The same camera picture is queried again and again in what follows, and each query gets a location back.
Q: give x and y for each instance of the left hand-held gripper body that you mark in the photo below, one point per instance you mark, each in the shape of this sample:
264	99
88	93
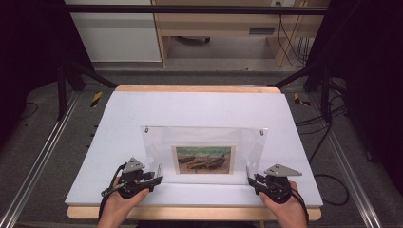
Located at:
133	182

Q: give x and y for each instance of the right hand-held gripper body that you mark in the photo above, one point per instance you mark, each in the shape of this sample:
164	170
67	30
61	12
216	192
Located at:
277	188

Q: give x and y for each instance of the boat picture print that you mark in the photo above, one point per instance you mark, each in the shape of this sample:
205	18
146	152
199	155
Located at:
202	160

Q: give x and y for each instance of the clear acrylic photo frame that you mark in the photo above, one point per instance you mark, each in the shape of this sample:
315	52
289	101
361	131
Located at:
202	136

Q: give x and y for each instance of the person's right hand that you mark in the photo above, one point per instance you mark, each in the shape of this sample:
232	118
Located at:
290	215

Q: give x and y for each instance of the person's left hand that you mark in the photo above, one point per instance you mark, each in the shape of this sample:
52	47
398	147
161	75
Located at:
115	212

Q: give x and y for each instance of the white table mat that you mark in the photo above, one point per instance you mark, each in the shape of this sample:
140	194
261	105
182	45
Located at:
202	107

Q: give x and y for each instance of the wooden table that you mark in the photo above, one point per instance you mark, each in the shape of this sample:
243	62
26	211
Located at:
196	88

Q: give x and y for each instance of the black metal stand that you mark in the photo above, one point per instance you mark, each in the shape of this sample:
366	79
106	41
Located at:
325	95
61	91

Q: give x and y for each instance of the white cabinet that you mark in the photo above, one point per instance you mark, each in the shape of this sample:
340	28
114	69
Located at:
117	38

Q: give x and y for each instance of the grey desk label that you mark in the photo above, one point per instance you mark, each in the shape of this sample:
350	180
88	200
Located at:
261	31

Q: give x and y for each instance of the black curtain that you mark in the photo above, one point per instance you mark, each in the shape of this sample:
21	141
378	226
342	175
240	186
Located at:
370	63
28	47

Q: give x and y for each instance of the light wooden desk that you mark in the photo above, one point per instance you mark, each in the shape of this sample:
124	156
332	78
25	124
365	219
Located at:
221	23

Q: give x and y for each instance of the black horizontal metal bar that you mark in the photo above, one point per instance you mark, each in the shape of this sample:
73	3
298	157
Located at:
190	9

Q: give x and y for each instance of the aluminium floor rail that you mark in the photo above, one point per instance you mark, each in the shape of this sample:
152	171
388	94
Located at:
41	152
348	164

